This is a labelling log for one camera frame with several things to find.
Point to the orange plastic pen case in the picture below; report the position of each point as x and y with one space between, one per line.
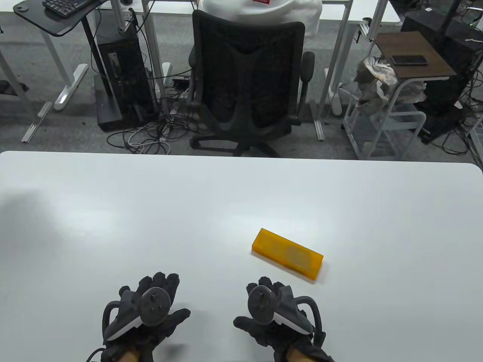
286 252

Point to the person's right hand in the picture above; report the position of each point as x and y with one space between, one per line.
264 335

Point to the black smartphone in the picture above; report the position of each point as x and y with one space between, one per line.
409 60

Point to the grey right hand controller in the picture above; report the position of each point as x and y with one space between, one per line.
262 303

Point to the white metal cart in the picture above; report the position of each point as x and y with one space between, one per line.
419 120

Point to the crumpled plastic bags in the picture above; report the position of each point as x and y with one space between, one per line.
379 71

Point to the black mesh office chair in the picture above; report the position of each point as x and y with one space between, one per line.
241 117

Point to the person's left hand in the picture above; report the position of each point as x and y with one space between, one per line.
162 333

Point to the black equipment rack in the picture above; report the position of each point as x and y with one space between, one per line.
453 56

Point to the black keyboard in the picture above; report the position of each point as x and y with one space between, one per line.
64 5

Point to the person's left forearm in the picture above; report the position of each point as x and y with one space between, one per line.
130 356

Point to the person's right forearm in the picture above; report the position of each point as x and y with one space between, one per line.
298 356

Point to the white desk with metal legs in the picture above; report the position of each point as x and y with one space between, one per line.
69 86
388 17

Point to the black standing desk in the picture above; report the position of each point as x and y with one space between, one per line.
37 19

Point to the silver aluminium post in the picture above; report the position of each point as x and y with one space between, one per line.
117 15

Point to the brown top side table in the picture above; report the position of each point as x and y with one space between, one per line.
415 52

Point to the black computer tower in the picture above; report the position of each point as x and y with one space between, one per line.
124 64

